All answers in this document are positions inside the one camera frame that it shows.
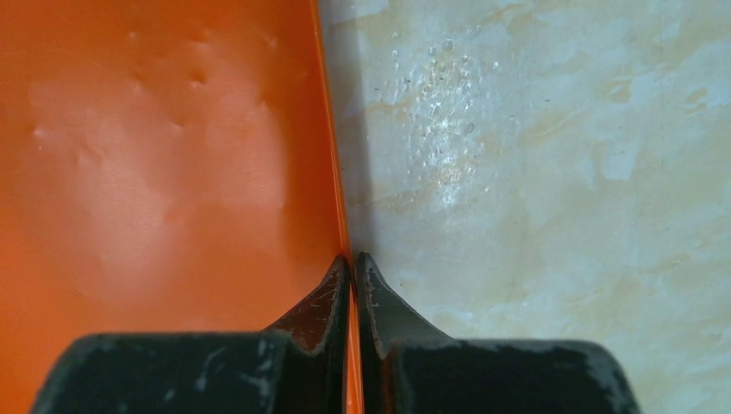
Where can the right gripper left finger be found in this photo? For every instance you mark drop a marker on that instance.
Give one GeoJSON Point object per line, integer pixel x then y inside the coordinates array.
{"type": "Point", "coordinates": [295, 365]}

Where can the orange box lid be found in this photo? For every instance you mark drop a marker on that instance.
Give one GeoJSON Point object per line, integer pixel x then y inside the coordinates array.
{"type": "Point", "coordinates": [165, 166]}

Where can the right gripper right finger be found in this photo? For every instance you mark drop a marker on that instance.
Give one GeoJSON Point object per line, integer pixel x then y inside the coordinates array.
{"type": "Point", "coordinates": [410, 366]}

